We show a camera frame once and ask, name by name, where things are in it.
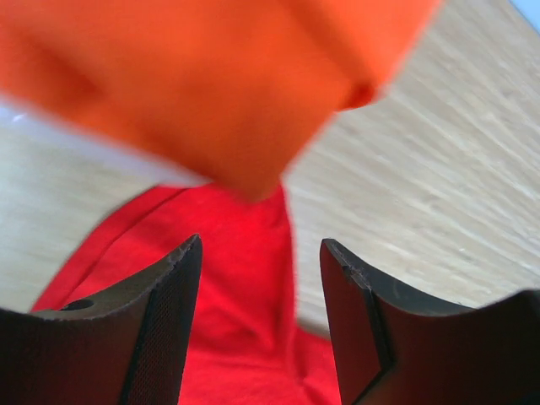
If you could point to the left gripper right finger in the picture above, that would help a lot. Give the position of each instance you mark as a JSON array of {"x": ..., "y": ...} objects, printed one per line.
[{"x": 395, "y": 344}]

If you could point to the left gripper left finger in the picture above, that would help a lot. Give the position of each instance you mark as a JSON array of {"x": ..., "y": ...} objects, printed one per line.
[{"x": 123, "y": 345}]

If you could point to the red t-shirt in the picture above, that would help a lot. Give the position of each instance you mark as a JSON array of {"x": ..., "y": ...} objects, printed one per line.
[{"x": 246, "y": 346}]

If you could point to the orange t-shirt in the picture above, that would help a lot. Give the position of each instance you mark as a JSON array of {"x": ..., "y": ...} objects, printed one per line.
[{"x": 227, "y": 90}]

